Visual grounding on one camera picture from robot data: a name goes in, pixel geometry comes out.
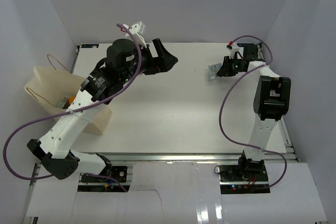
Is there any grey snack packet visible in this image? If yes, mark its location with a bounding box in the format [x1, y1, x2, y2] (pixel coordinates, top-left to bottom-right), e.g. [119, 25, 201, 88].
[208, 63, 222, 80]
[57, 97, 70, 110]

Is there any aluminium table rail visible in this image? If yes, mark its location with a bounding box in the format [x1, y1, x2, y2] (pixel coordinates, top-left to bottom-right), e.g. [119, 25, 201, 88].
[65, 152, 297, 162]

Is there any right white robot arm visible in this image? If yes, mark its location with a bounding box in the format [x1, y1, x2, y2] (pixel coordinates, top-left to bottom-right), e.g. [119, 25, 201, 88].
[216, 41, 291, 182]

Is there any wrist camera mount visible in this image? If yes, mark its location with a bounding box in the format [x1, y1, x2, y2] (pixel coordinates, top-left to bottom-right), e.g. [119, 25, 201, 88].
[123, 22, 147, 48]
[226, 41, 241, 59]

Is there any orange mango candy bag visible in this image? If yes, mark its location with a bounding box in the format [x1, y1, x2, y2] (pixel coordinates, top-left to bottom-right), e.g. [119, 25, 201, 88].
[69, 97, 76, 104]

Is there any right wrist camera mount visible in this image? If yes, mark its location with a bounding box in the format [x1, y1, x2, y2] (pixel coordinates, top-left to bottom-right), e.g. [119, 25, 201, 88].
[226, 41, 241, 59]

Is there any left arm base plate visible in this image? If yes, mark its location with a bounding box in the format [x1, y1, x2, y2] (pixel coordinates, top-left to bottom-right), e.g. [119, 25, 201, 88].
[78, 166, 130, 193]

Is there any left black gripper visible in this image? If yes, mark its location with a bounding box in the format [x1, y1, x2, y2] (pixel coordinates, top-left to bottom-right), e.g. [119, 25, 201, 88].
[121, 38, 177, 84]

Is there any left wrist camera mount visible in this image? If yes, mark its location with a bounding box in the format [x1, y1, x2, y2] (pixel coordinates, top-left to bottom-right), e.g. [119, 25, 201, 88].
[123, 22, 147, 48]

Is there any beige paper bag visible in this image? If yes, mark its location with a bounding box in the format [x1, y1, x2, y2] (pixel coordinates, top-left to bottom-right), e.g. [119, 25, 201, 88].
[24, 54, 112, 135]

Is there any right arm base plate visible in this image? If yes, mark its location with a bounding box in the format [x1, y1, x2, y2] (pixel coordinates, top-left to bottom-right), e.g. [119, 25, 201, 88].
[214, 164, 270, 195]

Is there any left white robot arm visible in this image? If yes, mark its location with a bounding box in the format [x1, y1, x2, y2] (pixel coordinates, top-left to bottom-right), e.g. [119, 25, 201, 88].
[27, 39, 178, 182]

